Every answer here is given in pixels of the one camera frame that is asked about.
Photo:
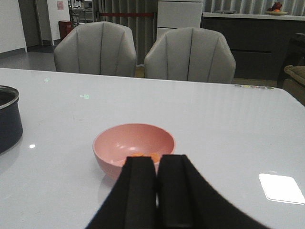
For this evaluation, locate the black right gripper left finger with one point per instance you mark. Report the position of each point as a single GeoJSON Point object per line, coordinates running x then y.
{"type": "Point", "coordinates": [131, 204]}

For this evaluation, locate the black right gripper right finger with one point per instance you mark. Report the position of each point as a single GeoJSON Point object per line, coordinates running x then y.
{"type": "Point", "coordinates": [188, 201]}

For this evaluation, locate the orange ham pieces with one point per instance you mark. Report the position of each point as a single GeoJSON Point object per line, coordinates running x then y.
{"type": "Point", "coordinates": [154, 156]}

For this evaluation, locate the pink bowl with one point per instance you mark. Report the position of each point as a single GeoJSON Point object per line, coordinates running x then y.
{"type": "Point", "coordinates": [112, 146]}

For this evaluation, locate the dark blue saucepan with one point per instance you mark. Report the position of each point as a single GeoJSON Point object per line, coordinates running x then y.
{"type": "Point", "coordinates": [10, 122]}

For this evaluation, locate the right grey upholstered chair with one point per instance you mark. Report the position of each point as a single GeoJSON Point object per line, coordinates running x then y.
{"type": "Point", "coordinates": [191, 54]}

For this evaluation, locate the grey upholstered chair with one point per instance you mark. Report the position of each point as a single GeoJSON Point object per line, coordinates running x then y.
{"type": "Point", "coordinates": [191, 54]}
{"type": "Point", "coordinates": [100, 48]}

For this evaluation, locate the left grey upholstered chair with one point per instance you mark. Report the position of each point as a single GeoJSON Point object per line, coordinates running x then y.
{"type": "Point", "coordinates": [100, 48]}

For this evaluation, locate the beige cushion seat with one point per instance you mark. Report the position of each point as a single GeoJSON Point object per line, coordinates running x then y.
{"type": "Point", "coordinates": [295, 83]}

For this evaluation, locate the dark counter with white top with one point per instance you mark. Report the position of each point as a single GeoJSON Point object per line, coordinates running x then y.
{"type": "Point", "coordinates": [258, 43]}

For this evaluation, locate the white drawer cabinet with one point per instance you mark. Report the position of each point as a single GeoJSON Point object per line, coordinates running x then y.
{"type": "Point", "coordinates": [174, 14]}

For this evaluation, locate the red bin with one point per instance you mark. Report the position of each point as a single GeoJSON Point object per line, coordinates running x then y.
{"type": "Point", "coordinates": [65, 28]}

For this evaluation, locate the fruit plate on counter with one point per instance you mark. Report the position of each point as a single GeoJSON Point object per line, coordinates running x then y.
{"type": "Point", "coordinates": [276, 10]}

